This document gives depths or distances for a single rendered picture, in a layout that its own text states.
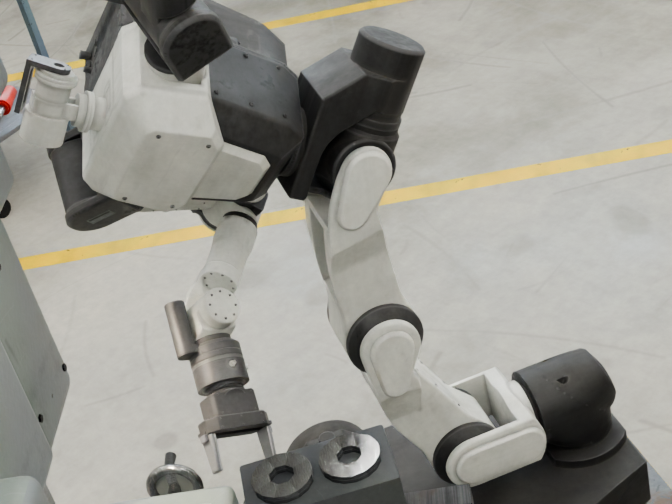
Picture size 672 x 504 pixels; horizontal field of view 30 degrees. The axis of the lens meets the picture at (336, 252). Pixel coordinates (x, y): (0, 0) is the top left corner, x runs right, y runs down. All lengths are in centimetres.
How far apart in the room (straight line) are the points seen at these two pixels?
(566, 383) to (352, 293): 53
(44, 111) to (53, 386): 41
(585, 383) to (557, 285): 151
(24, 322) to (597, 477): 127
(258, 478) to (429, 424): 65
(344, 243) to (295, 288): 216
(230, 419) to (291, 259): 238
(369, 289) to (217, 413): 36
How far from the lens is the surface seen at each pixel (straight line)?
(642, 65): 519
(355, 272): 215
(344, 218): 205
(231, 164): 193
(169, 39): 175
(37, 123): 191
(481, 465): 245
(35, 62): 190
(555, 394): 249
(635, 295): 392
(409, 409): 235
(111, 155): 192
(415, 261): 422
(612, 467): 257
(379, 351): 219
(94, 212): 209
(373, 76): 199
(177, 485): 261
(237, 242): 219
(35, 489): 134
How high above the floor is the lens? 238
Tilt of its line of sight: 33 degrees down
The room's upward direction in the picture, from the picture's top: 15 degrees counter-clockwise
